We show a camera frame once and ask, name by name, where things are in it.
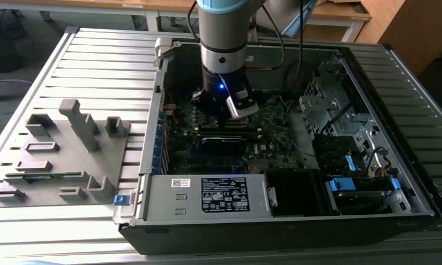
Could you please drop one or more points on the black PC case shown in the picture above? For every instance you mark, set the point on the black PC case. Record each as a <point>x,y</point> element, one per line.
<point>225,237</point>

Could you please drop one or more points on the white case label sticker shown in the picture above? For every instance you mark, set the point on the white case label sticker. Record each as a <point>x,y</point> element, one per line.
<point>250,59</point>

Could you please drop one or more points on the grey parts rack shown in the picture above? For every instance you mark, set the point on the grey parts rack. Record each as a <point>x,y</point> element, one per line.
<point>78,165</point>

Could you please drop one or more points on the black graphics card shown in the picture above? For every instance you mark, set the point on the black graphics card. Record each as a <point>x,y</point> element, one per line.
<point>222,147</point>

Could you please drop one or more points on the grey power supply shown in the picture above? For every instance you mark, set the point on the grey power supply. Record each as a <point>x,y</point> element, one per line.
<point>162,201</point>

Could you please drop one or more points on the green motherboard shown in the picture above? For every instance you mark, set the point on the green motherboard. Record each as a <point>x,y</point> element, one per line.
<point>277,143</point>

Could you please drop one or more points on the blue case latch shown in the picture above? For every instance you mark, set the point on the blue case latch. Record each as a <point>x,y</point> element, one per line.
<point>121,200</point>

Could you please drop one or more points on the black plastic block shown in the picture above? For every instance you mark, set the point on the black plastic block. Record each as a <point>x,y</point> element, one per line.
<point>332,149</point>

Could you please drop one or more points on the pale blue rounded object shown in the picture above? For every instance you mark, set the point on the pale blue rounded object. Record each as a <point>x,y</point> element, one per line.
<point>37,263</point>

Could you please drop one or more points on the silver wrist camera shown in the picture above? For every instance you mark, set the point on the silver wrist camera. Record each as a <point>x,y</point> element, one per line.
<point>244,109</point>

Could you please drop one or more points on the black plastic air shroud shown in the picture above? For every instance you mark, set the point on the black plastic air shroud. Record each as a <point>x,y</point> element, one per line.
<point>295,193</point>

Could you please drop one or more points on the CPU socket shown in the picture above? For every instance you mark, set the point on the CPU socket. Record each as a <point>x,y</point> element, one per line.
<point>244,122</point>

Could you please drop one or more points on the wooden cabinet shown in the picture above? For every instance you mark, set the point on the wooden cabinet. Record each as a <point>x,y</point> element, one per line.
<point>410,27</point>

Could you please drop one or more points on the hard disk blue carrier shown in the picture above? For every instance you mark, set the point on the hard disk blue carrier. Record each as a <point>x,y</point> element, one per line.
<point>341,184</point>

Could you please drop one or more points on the wooden desk white frame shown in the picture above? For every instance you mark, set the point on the wooden desk white frame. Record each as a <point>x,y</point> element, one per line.
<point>78,2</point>
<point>339,15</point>
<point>170,5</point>

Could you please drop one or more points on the silver chipset heatsink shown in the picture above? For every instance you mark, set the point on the silver chipset heatsink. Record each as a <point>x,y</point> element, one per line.
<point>258,166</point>

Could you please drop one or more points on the green RAM stick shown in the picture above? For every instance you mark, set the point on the green RAM stick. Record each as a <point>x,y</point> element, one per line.
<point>41,177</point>

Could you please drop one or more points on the silver metal drive cage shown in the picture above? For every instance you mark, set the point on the silver metal drive cage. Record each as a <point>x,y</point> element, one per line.
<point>315,103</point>

